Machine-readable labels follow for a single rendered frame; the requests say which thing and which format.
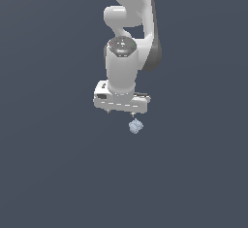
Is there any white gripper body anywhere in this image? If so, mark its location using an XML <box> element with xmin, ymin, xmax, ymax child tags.
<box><xmin>92</xmin><ymin>80</ymin><xmax>152</xmax><ymax>114</ymax></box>

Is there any small pale blue lumpy object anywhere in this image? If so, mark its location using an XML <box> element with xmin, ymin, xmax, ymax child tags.
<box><xmin>128</xmin><ymin>118</ymin><xmax>144</xmax><ymax>135</ymax></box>

